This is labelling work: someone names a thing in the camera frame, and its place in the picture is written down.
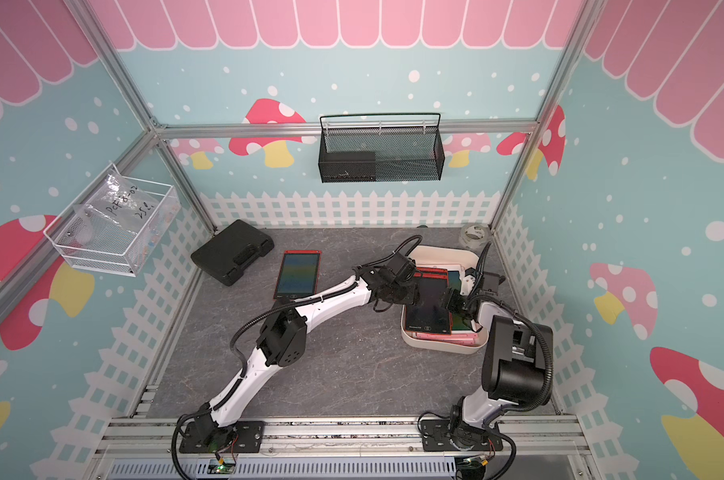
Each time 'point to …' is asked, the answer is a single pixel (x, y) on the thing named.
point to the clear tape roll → (474, 237)
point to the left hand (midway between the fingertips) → (413, 300)
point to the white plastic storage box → (429, 257)
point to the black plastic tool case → (229, 254)
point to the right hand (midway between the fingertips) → (444, 298)
